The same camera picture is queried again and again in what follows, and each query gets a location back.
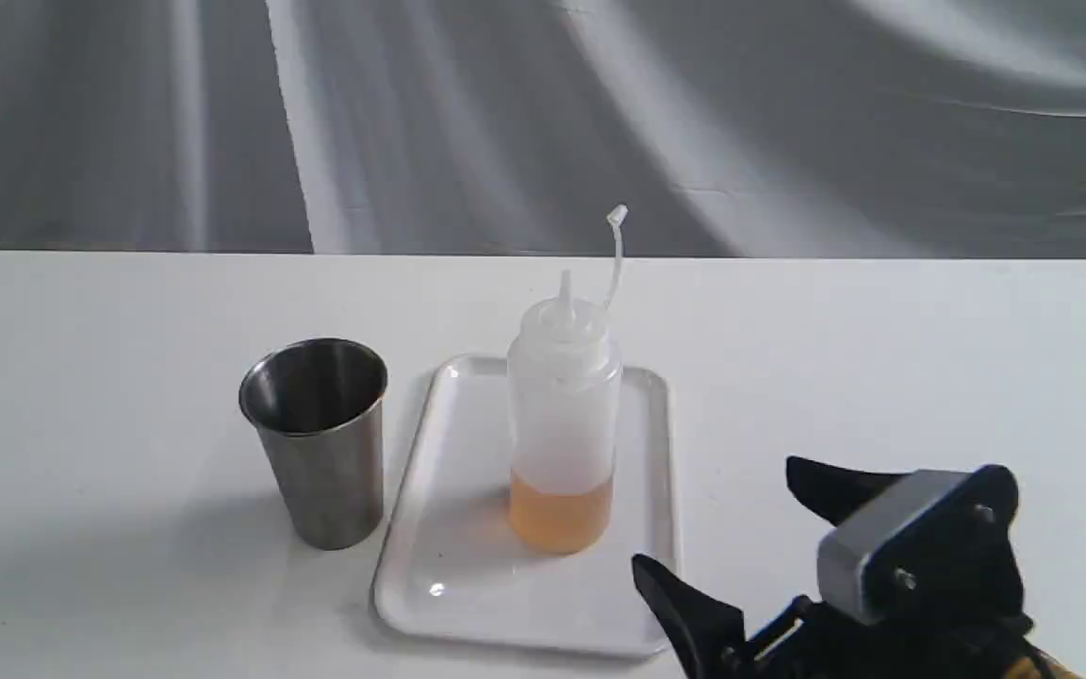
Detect stainless steel cup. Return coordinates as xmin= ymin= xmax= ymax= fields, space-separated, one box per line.
xmin=238 ymin=337 xmax=389 ymax=551

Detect white plastic tray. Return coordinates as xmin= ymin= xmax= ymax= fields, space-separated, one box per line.
xmin=372 ymin=354 xmax=681 ymax=661

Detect grey backdrop cloth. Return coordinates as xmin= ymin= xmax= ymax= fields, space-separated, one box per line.
xmin=0 ymin=1 xmax=1086 ymax=257

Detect translucent squeeze bottle amber liquid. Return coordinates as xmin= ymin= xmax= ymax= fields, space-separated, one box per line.
xmin=507 ymin=205 xmax=629 ymax=555

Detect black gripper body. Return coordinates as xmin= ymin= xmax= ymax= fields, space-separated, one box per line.
xmin=721 ymin=596 xmax=1078 ymax=678

